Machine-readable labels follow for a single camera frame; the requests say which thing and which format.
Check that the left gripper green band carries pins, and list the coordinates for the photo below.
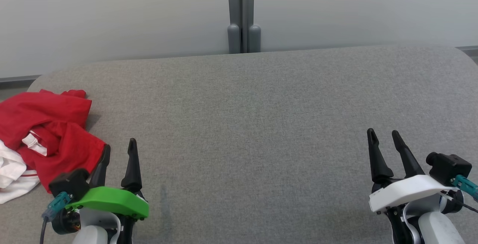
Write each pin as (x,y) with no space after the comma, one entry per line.
(112,201)

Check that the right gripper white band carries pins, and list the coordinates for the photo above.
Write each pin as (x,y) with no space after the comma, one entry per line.
(403,190)

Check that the red garment white striped trim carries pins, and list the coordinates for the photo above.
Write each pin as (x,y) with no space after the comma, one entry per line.
(37,109)

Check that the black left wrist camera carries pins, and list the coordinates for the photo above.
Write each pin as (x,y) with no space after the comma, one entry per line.
(69,184)

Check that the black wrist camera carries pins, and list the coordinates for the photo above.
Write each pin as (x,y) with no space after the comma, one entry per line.
(69,184)
(446,167)

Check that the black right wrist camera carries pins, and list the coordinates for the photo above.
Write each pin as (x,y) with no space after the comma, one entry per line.
(446,167)

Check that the grey metal partition post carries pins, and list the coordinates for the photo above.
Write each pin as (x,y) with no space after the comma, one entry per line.
(254,38)
(233,38)

